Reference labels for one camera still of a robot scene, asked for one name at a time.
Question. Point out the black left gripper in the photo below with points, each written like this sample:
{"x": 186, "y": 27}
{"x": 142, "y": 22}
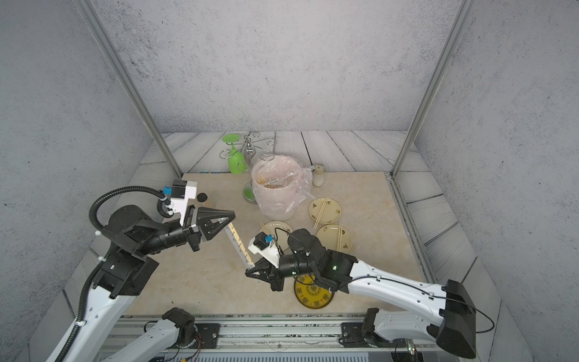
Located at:
{"x": 204, "y": 217}

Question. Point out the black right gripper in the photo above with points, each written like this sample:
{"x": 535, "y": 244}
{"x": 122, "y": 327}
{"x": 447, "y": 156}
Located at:
{"x": 263, "y": 268}

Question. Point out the chopsticks pair one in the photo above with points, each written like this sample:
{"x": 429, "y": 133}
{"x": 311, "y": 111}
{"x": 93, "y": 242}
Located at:
{"x": 239, "y": 245}

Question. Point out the chopsticks pair two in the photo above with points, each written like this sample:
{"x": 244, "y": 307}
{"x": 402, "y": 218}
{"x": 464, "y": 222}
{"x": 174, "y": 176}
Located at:
{"x": 265, "y": 228}

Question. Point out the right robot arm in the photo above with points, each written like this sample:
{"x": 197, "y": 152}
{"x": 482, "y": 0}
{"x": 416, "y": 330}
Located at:
{"x": 444, "y": 314}

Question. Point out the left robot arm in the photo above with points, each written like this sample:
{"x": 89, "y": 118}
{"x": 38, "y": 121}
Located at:
{"x": 122, "y": 273}

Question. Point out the yellow patterned round plate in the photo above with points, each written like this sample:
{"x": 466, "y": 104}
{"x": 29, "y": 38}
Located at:
{"x": 311, "y": 295}

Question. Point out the green plastic goblet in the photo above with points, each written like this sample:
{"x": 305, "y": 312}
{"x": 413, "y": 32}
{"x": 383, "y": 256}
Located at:
{"x": 234, "y": 155}

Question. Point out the large cream oval plate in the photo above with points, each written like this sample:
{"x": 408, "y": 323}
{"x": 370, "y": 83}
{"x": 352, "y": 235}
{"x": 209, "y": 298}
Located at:
{"x": 328, "y": 238}

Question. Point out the white trash bin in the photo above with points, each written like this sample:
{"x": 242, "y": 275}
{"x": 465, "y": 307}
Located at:
{"x": 276, "y": 190}

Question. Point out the small cream bottle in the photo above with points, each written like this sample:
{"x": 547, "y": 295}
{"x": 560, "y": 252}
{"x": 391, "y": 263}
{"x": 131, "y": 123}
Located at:
{"x": 318, "y": 175}

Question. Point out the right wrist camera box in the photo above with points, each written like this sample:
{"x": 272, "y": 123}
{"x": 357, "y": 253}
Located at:
{"x": 266, "y": 246}

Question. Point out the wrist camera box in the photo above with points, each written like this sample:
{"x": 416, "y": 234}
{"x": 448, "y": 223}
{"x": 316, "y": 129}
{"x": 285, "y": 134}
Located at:
{"x": 266, "y": 246}
{"x": 177, "y": 197}

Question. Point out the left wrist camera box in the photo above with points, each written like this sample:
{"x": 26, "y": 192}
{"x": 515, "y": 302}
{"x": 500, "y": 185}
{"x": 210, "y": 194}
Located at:
{"x": 177, "y": 197}

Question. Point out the chrome wire cup rack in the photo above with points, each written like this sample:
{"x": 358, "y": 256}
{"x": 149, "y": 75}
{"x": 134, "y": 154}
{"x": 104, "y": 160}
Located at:
{"x": 258, "y": 148}

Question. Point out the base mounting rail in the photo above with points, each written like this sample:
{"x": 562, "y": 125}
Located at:
{"x": 298, "y": 333}

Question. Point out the metal corner post left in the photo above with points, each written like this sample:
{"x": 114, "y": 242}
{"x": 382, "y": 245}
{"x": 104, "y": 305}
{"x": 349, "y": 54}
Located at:
{"x": 99, "y": 33}

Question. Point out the metal corner post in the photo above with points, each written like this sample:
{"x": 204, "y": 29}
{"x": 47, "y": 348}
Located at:
{"x": 444, "y": 60}
{"x": 99, "y": 33}

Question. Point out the metal corner post right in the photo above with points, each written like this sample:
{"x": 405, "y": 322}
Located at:
{"x": 444, "y": 60}

